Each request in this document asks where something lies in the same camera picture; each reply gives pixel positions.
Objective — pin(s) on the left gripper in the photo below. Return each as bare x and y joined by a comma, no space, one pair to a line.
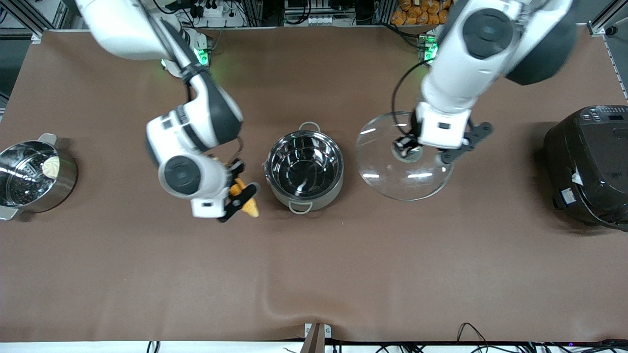
405,145

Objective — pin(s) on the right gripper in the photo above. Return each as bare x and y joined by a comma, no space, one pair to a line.
237,169

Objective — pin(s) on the glass pot lid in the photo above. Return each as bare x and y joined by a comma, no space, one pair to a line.
382,171

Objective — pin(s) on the yellow corn cob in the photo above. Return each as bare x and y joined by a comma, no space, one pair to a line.
251,208

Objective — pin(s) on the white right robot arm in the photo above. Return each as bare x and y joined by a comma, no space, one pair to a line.
206,113

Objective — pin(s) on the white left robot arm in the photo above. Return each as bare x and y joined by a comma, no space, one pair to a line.
485,54

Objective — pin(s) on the stainless steel cooking pot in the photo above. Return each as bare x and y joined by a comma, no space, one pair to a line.
299,206

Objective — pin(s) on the stainless steel steamer pot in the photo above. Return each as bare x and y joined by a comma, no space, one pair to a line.
61,189

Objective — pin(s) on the brown table mat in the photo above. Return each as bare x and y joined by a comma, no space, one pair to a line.
441,269

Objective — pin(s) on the bag of orange snacks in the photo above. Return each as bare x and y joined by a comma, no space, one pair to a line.
412,12

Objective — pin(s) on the small white power strip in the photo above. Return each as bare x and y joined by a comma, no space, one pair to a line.
324,20

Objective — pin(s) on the white power strip with plugs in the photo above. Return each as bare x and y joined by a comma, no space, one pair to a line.
216,12

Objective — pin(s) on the black rice cooker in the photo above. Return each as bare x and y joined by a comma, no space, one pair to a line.
588,171

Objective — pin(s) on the white steamed bun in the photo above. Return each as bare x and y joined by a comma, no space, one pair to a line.
51,166

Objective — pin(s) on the brown pole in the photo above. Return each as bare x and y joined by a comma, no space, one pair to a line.
314,343

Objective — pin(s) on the perforated metal steamer plate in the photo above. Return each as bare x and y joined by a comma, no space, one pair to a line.
19,189

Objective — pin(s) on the grey metal bracket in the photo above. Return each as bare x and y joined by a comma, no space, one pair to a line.
327,331

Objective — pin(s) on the aluminium frame profile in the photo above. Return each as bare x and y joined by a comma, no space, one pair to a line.
49,22
606,19

